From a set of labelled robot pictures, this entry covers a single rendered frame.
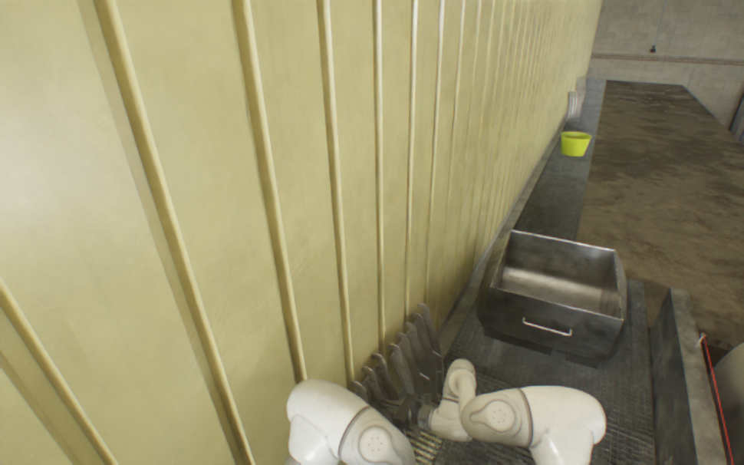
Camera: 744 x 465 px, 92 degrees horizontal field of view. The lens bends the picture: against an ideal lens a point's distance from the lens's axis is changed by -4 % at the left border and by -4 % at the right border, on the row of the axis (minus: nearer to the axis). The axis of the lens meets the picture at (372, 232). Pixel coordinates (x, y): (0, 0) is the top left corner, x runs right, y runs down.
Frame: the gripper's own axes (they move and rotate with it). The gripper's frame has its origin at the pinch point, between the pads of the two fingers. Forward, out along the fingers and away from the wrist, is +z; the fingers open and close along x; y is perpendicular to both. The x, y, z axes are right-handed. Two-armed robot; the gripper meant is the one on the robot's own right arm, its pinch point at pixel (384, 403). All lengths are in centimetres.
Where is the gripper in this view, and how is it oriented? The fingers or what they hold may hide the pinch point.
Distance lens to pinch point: 171.6
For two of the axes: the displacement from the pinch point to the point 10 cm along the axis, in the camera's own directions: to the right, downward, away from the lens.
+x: 5.0, -4.3, 7.5
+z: -8.4, -0.3, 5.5
